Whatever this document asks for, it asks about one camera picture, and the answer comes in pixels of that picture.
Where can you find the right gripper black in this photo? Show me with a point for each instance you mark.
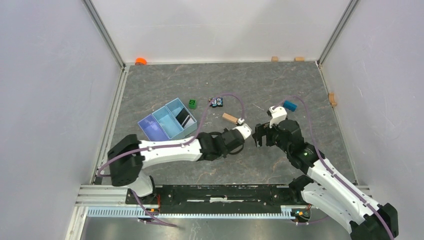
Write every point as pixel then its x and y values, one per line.
pixel 260 128

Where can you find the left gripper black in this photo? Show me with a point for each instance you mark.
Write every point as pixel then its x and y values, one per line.
pixel 225 130

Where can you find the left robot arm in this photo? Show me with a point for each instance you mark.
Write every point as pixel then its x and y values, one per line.
pixel 130 156

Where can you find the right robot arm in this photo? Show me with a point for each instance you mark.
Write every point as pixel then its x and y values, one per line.
pixel 324 187

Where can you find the blue toy brick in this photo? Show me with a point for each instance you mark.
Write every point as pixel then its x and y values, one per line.
pixel 289 106

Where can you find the small toy car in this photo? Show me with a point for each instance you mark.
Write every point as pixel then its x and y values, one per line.
pixel 216 102

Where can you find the green toy brick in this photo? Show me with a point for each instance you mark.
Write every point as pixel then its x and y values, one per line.
pixel 192 104

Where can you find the blue three-compartment tray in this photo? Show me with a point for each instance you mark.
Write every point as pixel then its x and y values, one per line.
pixel 161 125

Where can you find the curved wooden piece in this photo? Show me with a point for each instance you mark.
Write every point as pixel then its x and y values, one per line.
pixel 332 99

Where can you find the small wooden block right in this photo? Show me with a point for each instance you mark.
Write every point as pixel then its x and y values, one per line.
pixel 299 59

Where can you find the orange round cap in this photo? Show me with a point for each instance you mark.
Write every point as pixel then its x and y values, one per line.
pixel 140 61

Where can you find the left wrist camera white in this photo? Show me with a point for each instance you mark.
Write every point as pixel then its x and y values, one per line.
pixel 243 128

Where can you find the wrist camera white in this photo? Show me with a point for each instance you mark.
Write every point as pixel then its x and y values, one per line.
pixel 243 128
pixel 277 114

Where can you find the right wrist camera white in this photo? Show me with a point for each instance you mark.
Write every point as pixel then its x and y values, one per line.
pixel 277 114

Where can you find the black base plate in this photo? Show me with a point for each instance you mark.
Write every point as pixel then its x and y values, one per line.
pixel 234 207

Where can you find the aluminium frame rail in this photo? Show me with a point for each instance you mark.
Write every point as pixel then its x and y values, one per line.
pixel 99 195

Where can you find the light blue cable duct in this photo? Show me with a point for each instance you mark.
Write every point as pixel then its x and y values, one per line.
pixel 137 212

